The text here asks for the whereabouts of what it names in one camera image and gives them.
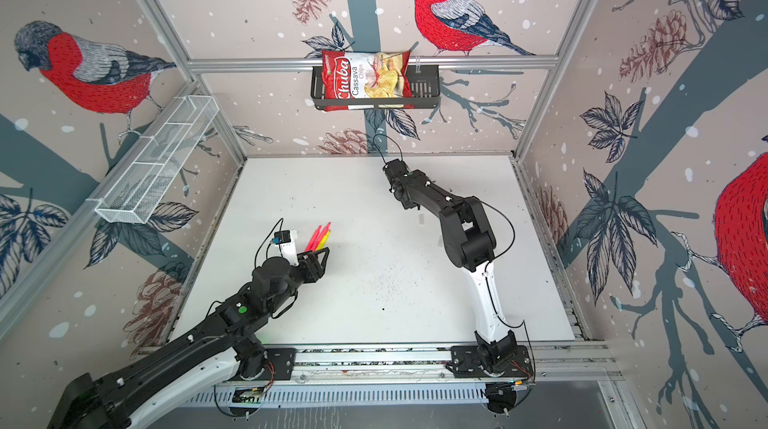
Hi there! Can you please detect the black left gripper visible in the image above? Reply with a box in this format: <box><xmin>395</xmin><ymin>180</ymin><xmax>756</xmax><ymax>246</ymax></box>
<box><xmin>267</xmin><ymin>245</ymin><xmax>330</xmax><ymax>315</ymax></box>

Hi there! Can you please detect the yellow highlighter pen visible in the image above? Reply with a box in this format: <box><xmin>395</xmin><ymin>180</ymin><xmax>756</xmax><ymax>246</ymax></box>
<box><xmin>315</xmin><ymin>231</ymin><xmax>331</xmax><ymax>251</ymax></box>

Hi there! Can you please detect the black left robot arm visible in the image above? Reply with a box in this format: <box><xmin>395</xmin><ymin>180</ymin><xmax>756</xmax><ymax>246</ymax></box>
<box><xmin>48</xmin><ymin>249</ymin><xmax>330</xmax><ymax>428</ymax></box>

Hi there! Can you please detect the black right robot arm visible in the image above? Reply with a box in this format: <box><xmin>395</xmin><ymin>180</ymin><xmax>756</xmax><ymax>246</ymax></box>
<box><xmin>383</xmin><ymin>159</ymin><xmax>535</xmax><ymax>381</ymax></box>

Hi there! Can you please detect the red cassava chips bag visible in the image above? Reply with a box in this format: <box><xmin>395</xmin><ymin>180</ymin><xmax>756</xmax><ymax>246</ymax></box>
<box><xmin>316</xmin><ymin>51</ymin><xmax>413</xmax><ymax>112</ymax></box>

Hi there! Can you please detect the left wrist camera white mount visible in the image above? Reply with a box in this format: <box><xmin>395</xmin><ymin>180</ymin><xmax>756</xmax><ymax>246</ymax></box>
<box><xmin>273</xmin><ymin>230</ymin><xmax>298</xmax><ymax>267</ymax></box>

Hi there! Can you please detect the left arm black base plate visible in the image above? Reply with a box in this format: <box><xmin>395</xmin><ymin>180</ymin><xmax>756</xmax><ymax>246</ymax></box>
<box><xmin>236</xmin><ymin>347</ymin><xmax>297</xmax><ymax>382</ymax></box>

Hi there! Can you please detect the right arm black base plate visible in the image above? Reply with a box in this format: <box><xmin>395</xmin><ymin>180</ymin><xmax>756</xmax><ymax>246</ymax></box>
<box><xmin>445</xmin><ymin>345</ymin><xmax>535</xmax><ymax>380</ymax></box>

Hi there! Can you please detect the black wire wall basket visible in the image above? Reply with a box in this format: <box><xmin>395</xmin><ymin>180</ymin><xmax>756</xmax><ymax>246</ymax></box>
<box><xmin>310</xmin><ymin>65</ymin><xmax>441</xmax><ymax>112</ymax></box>

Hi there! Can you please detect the white wire mesh shelf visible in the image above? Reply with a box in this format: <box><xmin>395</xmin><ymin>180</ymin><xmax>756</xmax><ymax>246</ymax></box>
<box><xmin>95</xmin><ymin>95</ymin><xmax>219</xmax><ymax>224</ymax></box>

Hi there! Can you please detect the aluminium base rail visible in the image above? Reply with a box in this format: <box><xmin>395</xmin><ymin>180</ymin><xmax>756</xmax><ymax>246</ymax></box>
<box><xmin>197</xmin><ymin>341</ymin><xmax>619</xmax><ymax>385</ymax></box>

